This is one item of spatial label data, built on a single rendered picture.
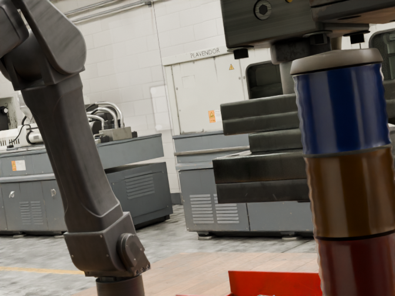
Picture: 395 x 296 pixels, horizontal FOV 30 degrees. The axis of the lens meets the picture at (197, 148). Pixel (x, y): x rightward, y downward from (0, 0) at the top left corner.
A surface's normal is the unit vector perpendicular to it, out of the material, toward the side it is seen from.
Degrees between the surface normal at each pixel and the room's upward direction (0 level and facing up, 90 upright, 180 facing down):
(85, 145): 91
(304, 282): 90
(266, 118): 90
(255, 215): 90
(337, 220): 76
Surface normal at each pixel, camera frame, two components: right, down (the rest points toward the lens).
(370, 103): 0.41, -0.26
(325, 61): -0.41, -0.22
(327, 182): -0.65, -0.11
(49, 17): 0.85, -0.09
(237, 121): -0.59, 0.12
